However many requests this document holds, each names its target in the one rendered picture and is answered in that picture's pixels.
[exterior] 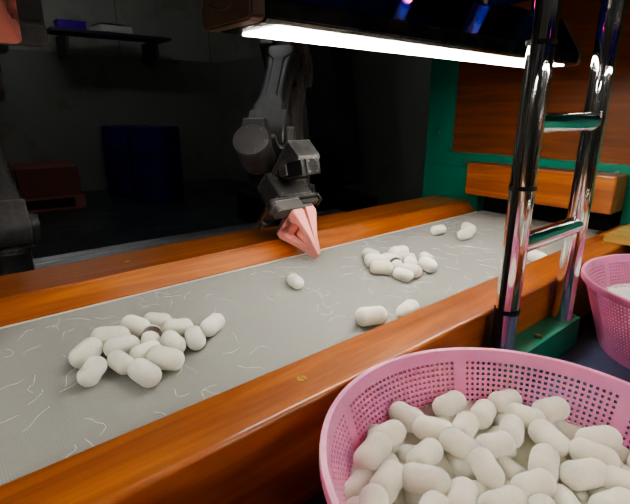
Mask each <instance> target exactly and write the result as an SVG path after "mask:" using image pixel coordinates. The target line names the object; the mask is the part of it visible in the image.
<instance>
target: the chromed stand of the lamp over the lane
mask: <svg viewBox="0 0 630 504"><path fill-rule="evenodd" d="M561 6H562V0H532V7H531V15H530V23H529V31H528V40H527V41H526V47H527V48H526V56H525V64H524V73H523V81H522V89H521V97H520V105H519V114H518V122H517V130H516V138H515V146H514V155H513V163H512V171H511V179H510V184H509V186H508V189H509V196H508V204H507V212H506V220H505V229H504V237H503V245H502V253H501V262H500V270H499V278H498V286H497V294H496V303H495V305H494V319H493V327H492V335H491V344H490V348H495V349H505V350H513V351H520V352H526V353H532V354H537V355H542V356H547V357H551V358H557V357H559V356H560V355H561V354H563V353H564V352H565V351H567V350H568V349H570V348H571V347H572V346H574V345H575V344H576V341H577V335H578V330H579V324H580V317H578V316H576V315H575V314H573V309H574V303H575V297H576V292H577V286H578V280H579V275H580V269H581V263H582V257H583V252H584V246H585V240H586V234H587V229H588V223H589V217H590V212H591V206H592V200H593V194H594V189H595V183H596V177H597V172H598V166H599V160H600V154H601V149H602V143H603V137H604V132H605V126H606V120H607V114H608V109H609V103H610V97H611V92H612V86H613V80H614V74H615V69H616V63H617V57H618V52H619V46H620V40H621V34H622V29H623V23H624V17H625V12H626V6H627V0H601V7H600V13H599V19H598V26H597V32H596V38H595V44H594V50H593V57H592V63H591V69H590V75H589V82H588V88H587V94H586V100H585V107H584V112H547V107H548V100H549V93H550V85H551V78H552V71H553V64H554V56H555V49H556V45H558V39H557V35H558V27H559V20H560V13H561ZM566 132H580V138H579V144H578V150H577V156H576V163H575V169H574V175H573V181H572V188H571V194H570V200H569V206H568V212H567V219H564V220H561V221H558V222H555V223H552V224H549V225H546V226H543V227H540V228H537V229H534V230H531V223H532V215H533V208H534V201H535V194H536V191H537V189H538V186H537V179H538V172H539V165H540V158H541V150H542V143H543V136H544V134H551V133H566ZM530 230H531V231H530ZM561 239H563V244H562V250H561V256H560V262H559V269H558V275H557V281H556V287H555V293H554V300H553V306H552V312H551V315H549V316H548V317H546V318H544V319H543V320H541V321H539V322H538V323H536V324H534V325H533V326H531V327H529V328H528V329H526V330H524V331H523V332H521V333H519V334H518V335H516V331H517V324H518V316H519V315H520V302H521V295H522V288H523V280H524V273H525V266H526V259H527V252H530V251H532V250H535V249H537V248H540V247H543V246H545V245H548V244H550V243H553V242H555V241H558V240H561Z"/></svg>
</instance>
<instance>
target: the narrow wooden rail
mask: <svg viewBox="0 0 630 504"><path fill-rule="evenodd" d="M623 226H625V225H619V226H616V227H614V228H611V229H609V230H607V231H604V232H602V233H600V234H597V235H595V236H592V237H590V238H588V239H586V240H585V246H584V252H583V257H582V263H581V267H582V266H583V264H584V263H585V262H587V261H588V260H590V259H593V258H596V257H600V256H606V255H614V254H630V246H627V245H622V244H616V243H611V242H606V241H603V237H604V234H606V233H609V232H611V231H613V230H616V229H618V228H620V227H623ZM560 256H561V250H559V251H557V252H554V253H552V254H550V255H547V256H545V257H543V258H540V259H538V260H535V261H533V262H531V263H528V264H526V266H525V273H524V280H523V288H522V295H521V302H520V315H519V316H518V324H517V331H516V335H518V334H519V333H521V332H523V331H524V330H526V329H528V328H529V327H531V326H533V325H534V324H536V323H538V322H539V321H541V320H543V319H544V318H546V317H548V316H549V315H551V312H552V306H553V300H554V293H555V287H556V281H557V275H558V269H559V262H560ZM498 278H499V276H497V277H495V278H493V279H490V280H488V281H486V282H483V283H481V284H478V285H476V286H474V287H471V288H469V289H466V290H464V291H462V292H459V293H457V294H455V295H452V296H450V297H447V298H445V299H443V300H440V301H438V302H436V303H433V304H431V305H428V306H426V307H424V308H421V309H419V310H417V311H414V312H412V313H409V314H407V315H405V316H402V317H400V318H398V319H395V320H393V321H390V322H388V323H386V324H383V325H381V326H379V327H376V328H374V329H371V330H369V331H367V332H364V333H362V334H360V335H357V336H355V337H352V338H350V339H348V340H345V341H343V342H341V343H338V344H336V345H333V346H331V347H329V348H326V349H324V350H322V351H319V352H317V353H314V354H312V355H310V356H307V357H305V358H303V359H300V360H298V361H295V362H293V363H291V364H288V365H286V366H284V367H281V368H279V369H276V370H274V371H272V372H269V373H267V374H265V375H262V376H260V377H257V378H255V379H253V380H250V381H248V382H245V383H243V384H241V385H238V386H236V387H234V388H231V389H229V390H226V391H224V392H222V393H219V394H217V395H215V396H212V397H210V398H207V399H205V400H203V401H200V402H198V403H196V404H193V405H191V406H188V407H186V408H184V409H181V410H179V411H177V412H174V413H172V414H169V415H167V416H165V417H162V418H160V419H158V420H155V421H153V422H150V423H148V424H146V425H143V426H141V427H139V428H136V429H134V430H131V431H129V432H127V433H124V434H122V435H120V436H117V437H115V438H112V439H110V440H108V441H105V442H103V443H101V444H98V445H96V446H93V447H91V448H89V449H86V450H84V451H82V452H79V453H77V454H74V455H72V456H70V457H67V458H65V459H63V460H60V461H58V462H55V463H53V464H51V465H48V466H46V467H44V468H41V469H39V470H36V471H34V472H32V473H29V474H27V475H24V476H22V477H20V478H17V479H15V480H13V481H10V482H8V483H5V484H3V485H1V486H0V504H303V503H305V502H306V501H308V500H309V499H311V498H312V497H314V496H315V495H317V494H318V493H320V492H321V491H323V489H322V484H321V479H320V471H319V441H320V434H321V429H322V425H323V422H324V419H325V417H326V414H327V412H328V410H329V408H330V407H331V405H332V403H333V402H334V400H335V399H336V397H337V396H338V395H339V393H340V392H341V391H342V390H343V389H344V388H345V387H346V386H347V385H348V384H349V383H350V382H351V381H352V380H353V379H355V378H356V377H357V376H359V375H360V374H362V373H363V372H365V371H366V370H368V369H370V368H372V367H374V366H376V365H378V364H380V363H382V362H384V361H387V360H390V359H392V358H396V357H399V356H402V355H406V354H410V353H414V352H419V351H425V350H431V349H440V348H455V347H479V348H490V344H491V335H492V327H493V319H494V305H495V303H496V294H497V286H498ZM591 311H592V310H591V305H590V300H589V296H588V291H587V286H586V283H585V282H584V281H583V280H582V278H581V274H580V275H579V280H578V286H577V292H576V297H575V303H574V309H573V314H575V315H576V316H578V317H580V319H581V318H582V317H584V316H585V315H587V314H588V313H590V312H591Z"/></svg>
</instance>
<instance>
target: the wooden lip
mask: <svg viewBox="0 0 630 504"><path fill-rule="evenodd" d="M511 171H512V163H504V162H493V161H478V162H471V163H468V166H467V177H466V187H465V193H466V194H471V195H478V196H485V197H491V198H498V199H505V200H508V196H509V189H508V186H509V184H510V179H511ZM573 175H574V169H572V168H561V167H550V166H539V172H538V179H537V186H538V189H537V191H536V194H535V201H534V204H538V205H545V206H552V207H559V208H565V209H568V206H569V200H570V194H571V188H572V181H573ZM627 180H628V174H623V173H618V172H607V171H598V172H597V177H596V183H595V189H594V194H593V200H592V206H591V212H592V213H599V214H606V215H611V214H614V213H616V212H619V211H621V210H622V206H623V201H624V196H625V191H626V185H627Z"/></svg>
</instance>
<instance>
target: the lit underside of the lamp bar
mask: <svg viewBox="0 0 630 504"><path fill-rule="evenodd" d="M243 36H248V37H257V38H265V39H274V40H283V41H292V42H301V43H309V44H318V45H327V46H336V47H345V48H353V49H362V50H371V51H380V52H389V53H397V54H406V55H415V56H424V57H433V58H442V59H450V60H459V61H468V62H477V63H486V64H494V65H503V66H512V67H521V68H524V64H525V59H518V58H511V57H503V56H496V55H489V54H481V53H474V52H467V51H459V50H452V49H445V48H437V47H430V46H423V45H416V44H408V43H401V42H394V41H386V40H379V39H372V38H364V37H357V36H350V35H342V34H335V33H328V32H320V31H313V30H306V29H298V28H291V27H284V26H276V27H272V28H267V29H263V30H258V31H254V32H249V33H245V34H243Z"/></svg>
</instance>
